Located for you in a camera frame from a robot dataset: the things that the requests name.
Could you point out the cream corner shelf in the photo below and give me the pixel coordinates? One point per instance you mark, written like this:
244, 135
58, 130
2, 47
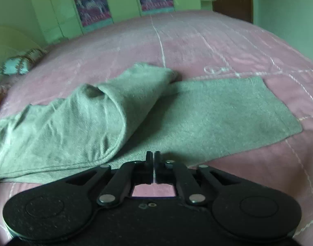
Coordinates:
206, 1

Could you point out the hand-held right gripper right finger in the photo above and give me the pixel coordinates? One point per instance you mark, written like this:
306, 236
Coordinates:
159, 170

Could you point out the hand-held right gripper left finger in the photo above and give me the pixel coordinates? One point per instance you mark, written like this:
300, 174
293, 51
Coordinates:
148, 169

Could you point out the cream bed headboard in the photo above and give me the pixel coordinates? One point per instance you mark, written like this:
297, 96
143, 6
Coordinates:
8, 41

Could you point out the brown wooden door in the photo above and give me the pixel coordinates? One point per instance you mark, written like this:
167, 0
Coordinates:
233, 0

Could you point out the bed with pink bedspread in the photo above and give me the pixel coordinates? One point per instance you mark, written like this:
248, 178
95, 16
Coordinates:
197, 43

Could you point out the white patterned pillow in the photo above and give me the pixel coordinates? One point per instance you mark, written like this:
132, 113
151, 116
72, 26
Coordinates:
13, 65

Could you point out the cream glossy wardrobe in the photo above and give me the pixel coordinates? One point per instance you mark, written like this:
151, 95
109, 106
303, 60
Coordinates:
125, 0

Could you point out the grey-green pants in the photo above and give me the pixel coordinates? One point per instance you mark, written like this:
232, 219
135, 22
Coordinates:
197, 112

